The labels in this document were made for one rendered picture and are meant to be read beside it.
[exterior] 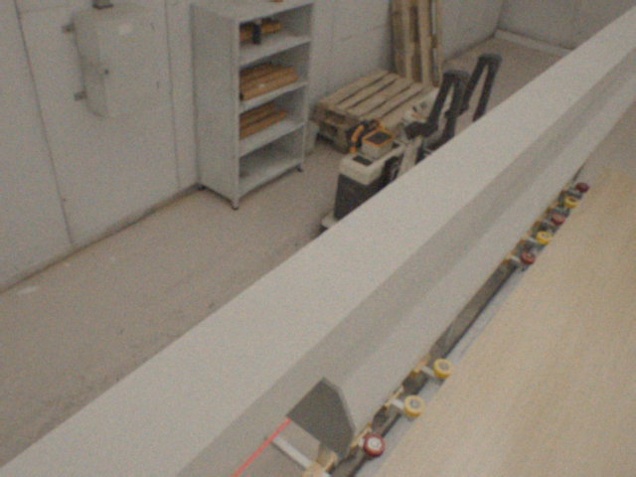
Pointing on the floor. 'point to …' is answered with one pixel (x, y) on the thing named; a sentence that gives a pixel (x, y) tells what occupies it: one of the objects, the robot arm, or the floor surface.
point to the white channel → (320, 295)
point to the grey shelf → (209, 75)
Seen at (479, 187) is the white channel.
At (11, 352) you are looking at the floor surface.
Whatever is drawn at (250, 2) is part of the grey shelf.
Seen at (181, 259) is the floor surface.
